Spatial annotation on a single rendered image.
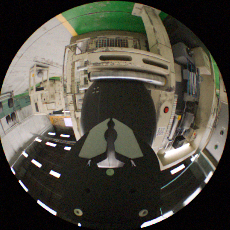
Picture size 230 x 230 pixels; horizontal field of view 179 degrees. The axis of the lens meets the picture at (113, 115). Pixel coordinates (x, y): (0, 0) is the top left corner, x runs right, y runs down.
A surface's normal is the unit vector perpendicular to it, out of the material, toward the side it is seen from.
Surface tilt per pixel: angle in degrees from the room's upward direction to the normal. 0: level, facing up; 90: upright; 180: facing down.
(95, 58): 90
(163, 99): 90
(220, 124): 90
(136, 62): 90
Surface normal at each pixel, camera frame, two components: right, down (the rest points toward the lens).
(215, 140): -1.00, 0.01
